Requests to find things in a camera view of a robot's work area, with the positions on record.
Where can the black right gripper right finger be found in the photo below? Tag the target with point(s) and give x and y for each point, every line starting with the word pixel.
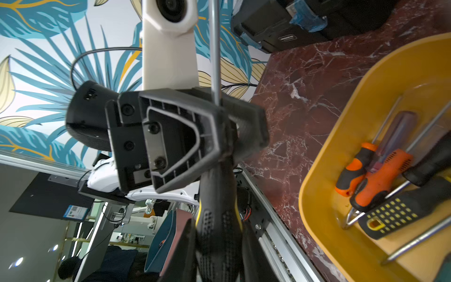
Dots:
pixel 256 266

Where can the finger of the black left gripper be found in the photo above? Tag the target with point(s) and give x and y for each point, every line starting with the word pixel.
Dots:
pixel 235 130

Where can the yellow plastic storage box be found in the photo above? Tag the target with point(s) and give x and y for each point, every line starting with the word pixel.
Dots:
pixel 421 72

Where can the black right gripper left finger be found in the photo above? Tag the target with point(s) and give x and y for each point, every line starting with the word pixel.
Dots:
pixel 182 266

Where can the black yellow-dotted screwdriver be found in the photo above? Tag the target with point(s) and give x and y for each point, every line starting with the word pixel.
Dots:
pixel 406 208

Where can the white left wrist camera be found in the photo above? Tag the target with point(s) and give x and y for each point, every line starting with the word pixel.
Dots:
pixel 168 48

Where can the black yellow-capped screwdriver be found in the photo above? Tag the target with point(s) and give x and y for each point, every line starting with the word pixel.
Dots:
pixel 436 160

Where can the blue red transparent screwdriver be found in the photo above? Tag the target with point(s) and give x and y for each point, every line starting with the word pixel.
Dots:
pixel 397 134

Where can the small orange grey screwdriver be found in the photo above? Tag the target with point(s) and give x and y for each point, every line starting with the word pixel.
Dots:
pixel 353 174

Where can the yellow handle screwdriver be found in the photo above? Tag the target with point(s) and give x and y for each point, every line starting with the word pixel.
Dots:
pixel 423 237

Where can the black plastic toolbox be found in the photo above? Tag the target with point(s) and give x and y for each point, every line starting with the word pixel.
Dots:
pixel 273 26

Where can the orange black screwdriver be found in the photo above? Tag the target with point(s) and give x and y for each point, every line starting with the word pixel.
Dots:
pixel 376 186

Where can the green black screwdriver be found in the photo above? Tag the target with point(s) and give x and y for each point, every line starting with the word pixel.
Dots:
pixel 444 272

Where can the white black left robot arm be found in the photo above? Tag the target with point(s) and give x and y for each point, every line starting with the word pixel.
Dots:
pixel 181 145

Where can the black yellow-striped screwdriver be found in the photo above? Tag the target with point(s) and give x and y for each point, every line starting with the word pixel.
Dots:
pixel 218 225

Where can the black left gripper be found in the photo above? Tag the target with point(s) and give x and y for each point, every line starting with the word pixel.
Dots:
pixel 151 133

